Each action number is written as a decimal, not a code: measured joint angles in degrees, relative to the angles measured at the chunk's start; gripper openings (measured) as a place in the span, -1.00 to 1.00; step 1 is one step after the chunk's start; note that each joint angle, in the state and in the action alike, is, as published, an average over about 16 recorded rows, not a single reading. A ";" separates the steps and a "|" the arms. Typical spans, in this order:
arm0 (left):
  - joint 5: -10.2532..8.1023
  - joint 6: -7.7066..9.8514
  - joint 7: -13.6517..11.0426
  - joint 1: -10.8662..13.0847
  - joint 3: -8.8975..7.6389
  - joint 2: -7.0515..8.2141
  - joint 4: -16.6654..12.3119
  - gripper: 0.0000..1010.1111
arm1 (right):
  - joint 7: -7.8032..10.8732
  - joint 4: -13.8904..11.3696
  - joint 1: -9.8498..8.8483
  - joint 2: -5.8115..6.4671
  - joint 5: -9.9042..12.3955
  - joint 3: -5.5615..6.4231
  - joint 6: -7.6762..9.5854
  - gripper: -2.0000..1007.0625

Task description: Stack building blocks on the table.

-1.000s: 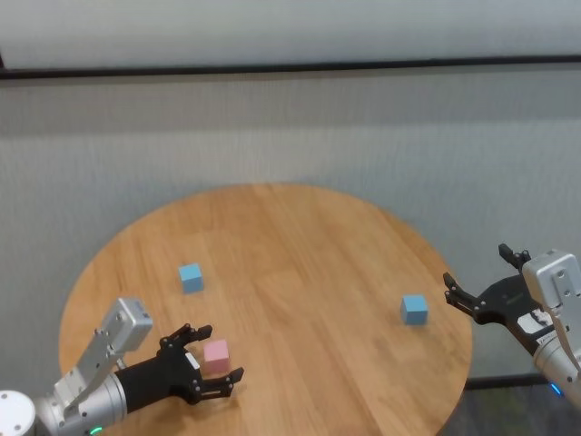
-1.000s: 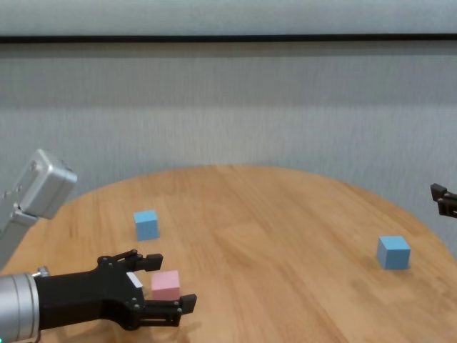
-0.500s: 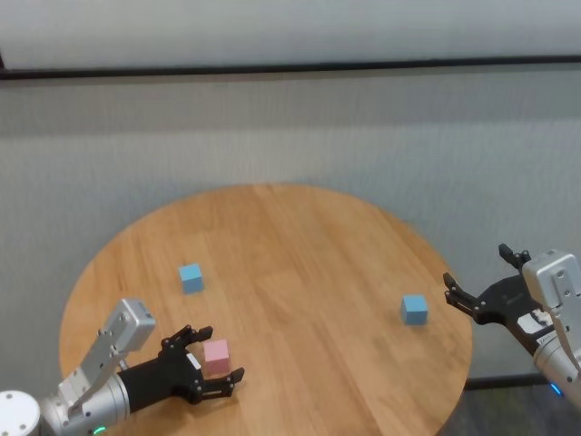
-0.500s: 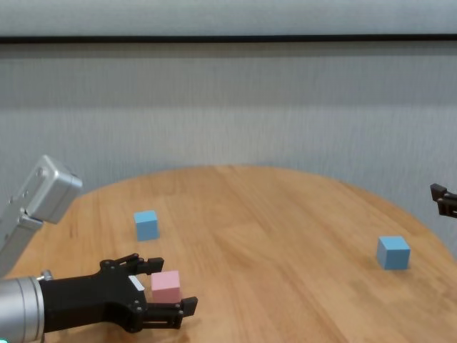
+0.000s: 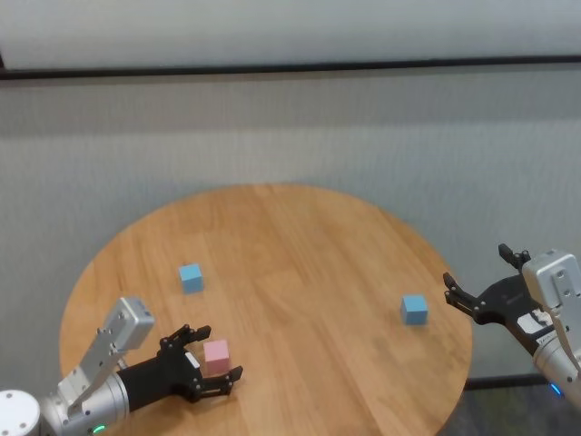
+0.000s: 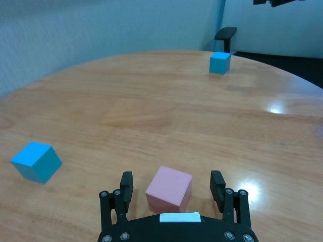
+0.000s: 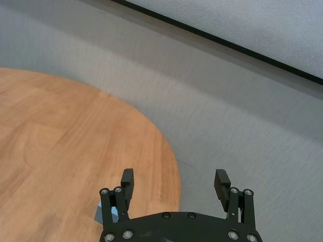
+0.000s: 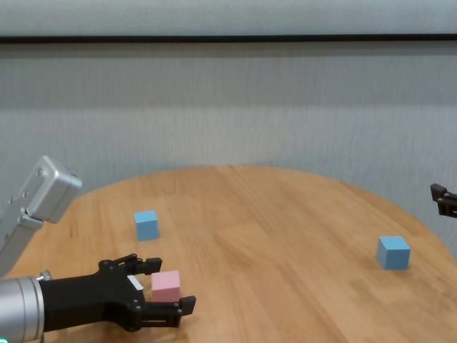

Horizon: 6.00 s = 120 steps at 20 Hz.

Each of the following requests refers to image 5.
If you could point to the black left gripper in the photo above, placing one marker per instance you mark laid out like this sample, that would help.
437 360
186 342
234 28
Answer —
159 379

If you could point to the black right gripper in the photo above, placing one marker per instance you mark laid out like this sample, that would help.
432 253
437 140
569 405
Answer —
508 304

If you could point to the pink cube block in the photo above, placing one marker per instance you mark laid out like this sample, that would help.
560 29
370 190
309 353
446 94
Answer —
217 359

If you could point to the blue cube block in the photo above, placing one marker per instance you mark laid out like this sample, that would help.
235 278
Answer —
190 279
414 311

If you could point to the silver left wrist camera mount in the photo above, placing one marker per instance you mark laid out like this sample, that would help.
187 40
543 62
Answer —
118 331

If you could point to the black wall baseboard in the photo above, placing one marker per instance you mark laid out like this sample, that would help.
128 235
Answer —
504 382

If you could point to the black wall rail strip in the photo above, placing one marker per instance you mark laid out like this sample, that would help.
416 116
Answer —
290 67

